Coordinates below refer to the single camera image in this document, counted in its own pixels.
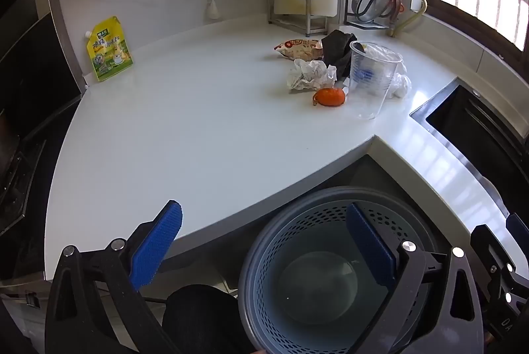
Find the beige gas hose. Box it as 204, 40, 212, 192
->
386, 0, 426, 37

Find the black kitchen sink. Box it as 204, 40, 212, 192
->
410, 77, 529, 222

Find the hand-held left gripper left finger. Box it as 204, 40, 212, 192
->
45, 200, 183, 354

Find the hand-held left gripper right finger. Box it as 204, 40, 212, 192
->
346, 202, 484, 354

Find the person's leg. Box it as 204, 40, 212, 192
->
162, 284, 249, 354

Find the clear plastic cup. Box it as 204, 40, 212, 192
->
349, 41, 403, 120

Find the white paper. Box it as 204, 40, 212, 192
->
286, 59, 339, 91

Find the white tissue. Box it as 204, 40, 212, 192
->
386, 60, 413, 98

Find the orange peel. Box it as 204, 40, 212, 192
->
311, 87, 347, 107

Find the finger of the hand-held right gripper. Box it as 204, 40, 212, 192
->
505, 214, 529, 276
470, 224, 517, 289

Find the orange snack packet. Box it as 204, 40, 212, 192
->
274, 38, 324, 61

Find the grey perforated trash bin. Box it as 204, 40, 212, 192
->
238, 185, 445, 354

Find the steel cutting board rack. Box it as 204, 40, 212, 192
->
266, 0, 329, 37

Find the black cloth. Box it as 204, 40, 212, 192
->
321, 29, 358, 82

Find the yellow spout pouch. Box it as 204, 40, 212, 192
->
85, 16, 134, 83

